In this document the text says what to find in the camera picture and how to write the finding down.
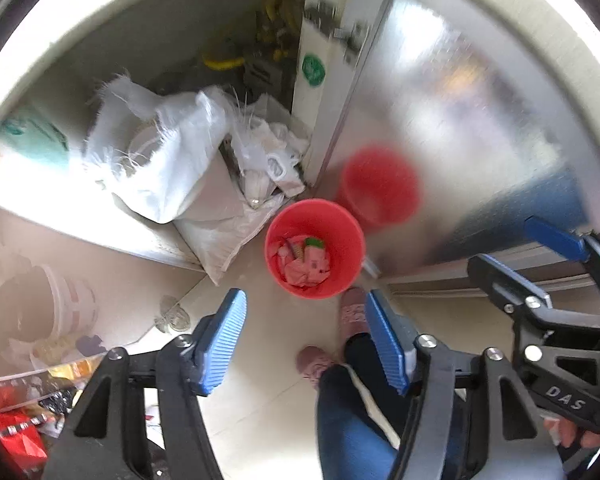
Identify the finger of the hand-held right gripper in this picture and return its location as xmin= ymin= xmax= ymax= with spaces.
xmin=467 ymin=254 xmax=553 ymax=317
xmin=524 ymin=216 xmax=600 ymax=313

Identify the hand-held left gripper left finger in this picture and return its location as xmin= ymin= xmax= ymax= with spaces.
xmin=40 ymin=287 xmax=248 ymax=480

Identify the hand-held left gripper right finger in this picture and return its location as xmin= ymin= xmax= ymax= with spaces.
xmin=364 ymin=289 xmax=566 ymax=480

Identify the red bucket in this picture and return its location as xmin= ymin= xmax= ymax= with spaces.
xmin=264 ymin=198 xmax=367 ymax=301

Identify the person's right hand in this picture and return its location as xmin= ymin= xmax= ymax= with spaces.
xmin=542 ymin=410 xmax=600 ymax=471

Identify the person's pink slipper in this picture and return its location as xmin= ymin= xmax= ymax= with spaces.
xmin=296 ymin=345 xmax=338 ymax=393
xmin=337 ymin=286 xmax=370 ymax=338

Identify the person's leg in blue jeans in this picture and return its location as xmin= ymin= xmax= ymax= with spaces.
xmin=316 ymin=332 xmax=467 ymax=480

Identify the flat white sack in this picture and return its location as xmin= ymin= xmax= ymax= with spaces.
xmin=172 ymin=192 xmax=286 ymax=286

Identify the frosted metal cabinet door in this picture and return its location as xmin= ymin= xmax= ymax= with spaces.
xmin=325 ymin=0 xmax=600 ymax=281

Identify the white plastic pail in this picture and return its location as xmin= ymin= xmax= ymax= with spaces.
xmin=0 ymin=262 xmax=98 ymax=356

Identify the white woven sack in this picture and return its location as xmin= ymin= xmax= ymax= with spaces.
xmin=82 ymin=72 xmax=241 ymax=223

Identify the white plastic bag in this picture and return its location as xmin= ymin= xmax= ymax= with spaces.
xmin=227 ymin=92 xmax=311 ymax=206

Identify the red foil packet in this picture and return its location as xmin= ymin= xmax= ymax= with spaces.
xmin=0 ymin=380 xmax=51 ymax=476

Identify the green and white bag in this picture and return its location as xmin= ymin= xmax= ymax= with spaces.
xmin=0 ymin=105 xmax=71 ymax=171

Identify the green round sticker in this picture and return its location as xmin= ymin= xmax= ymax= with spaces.
xmin=301 ymin=54 xmax=327 ymax=87

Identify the yellow gas pipe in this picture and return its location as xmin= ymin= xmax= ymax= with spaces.
xmin=202 ymin=0 xmax=301 ymax=71

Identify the white cabinet post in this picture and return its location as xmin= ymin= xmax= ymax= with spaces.
xmin=290 ymin=0 xmax=376 ymax=191

